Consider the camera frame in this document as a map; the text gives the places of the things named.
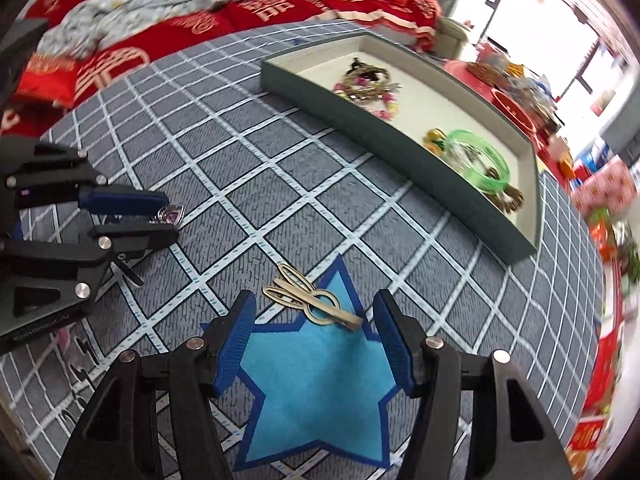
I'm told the shallow grey-green cardboard box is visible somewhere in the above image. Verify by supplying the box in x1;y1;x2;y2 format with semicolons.
261;30;543;264

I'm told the gold rabbit-shaped hair clip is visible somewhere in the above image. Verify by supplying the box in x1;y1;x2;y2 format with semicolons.
263;263;364;332

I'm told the grey checked star tablecloth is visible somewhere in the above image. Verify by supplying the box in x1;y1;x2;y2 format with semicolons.
0;20;621;480

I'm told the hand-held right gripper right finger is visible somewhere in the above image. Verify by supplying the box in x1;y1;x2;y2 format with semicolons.
372;288;573;480

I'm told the grey floral blanket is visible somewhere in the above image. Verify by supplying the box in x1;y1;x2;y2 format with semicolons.
37;0;326;68

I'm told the purple crystal hair clip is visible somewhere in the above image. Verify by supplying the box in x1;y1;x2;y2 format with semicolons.
111;203;187;287

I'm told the green transparent bangle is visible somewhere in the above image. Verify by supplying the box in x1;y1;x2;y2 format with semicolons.
446;129;511;193

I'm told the silver rhinestone hair clip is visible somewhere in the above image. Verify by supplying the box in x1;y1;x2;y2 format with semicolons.
350;82;401;101

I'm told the yellow hair clip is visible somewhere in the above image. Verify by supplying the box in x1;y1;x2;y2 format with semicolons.
424;128;451;153

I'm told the red cabinet cloth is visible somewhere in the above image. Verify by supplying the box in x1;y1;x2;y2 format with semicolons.
565;210;640;480

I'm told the red printed sofa cover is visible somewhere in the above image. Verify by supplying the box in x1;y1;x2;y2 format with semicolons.
15;0;446;111

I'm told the brown spiral hair tie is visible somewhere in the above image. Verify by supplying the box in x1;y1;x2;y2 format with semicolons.
492;185;525;213

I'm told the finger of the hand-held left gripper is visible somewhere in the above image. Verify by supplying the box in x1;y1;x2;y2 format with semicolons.
0;222;181;356
0;141;171;219

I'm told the pink yellow bead bracelet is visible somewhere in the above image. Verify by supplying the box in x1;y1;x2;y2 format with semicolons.
334;67;401;121

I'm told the round red table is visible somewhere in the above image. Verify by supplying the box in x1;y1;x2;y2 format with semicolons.
442;57;568;161

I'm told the tan braided hair tie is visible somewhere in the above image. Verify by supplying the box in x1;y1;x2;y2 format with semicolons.
342;62;393;101

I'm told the beige armchair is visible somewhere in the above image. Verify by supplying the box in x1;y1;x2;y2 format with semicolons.
435;17;468;58

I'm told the black hair claw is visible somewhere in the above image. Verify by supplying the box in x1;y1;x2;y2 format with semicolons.
347;57;381;81

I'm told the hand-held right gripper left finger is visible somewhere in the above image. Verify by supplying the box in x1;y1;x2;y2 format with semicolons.
54;290;258;480

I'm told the red patterned gift box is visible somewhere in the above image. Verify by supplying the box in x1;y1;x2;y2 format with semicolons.
575;160;636;211

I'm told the red plastic basket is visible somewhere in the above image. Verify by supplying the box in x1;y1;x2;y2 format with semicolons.
492;87;538;133

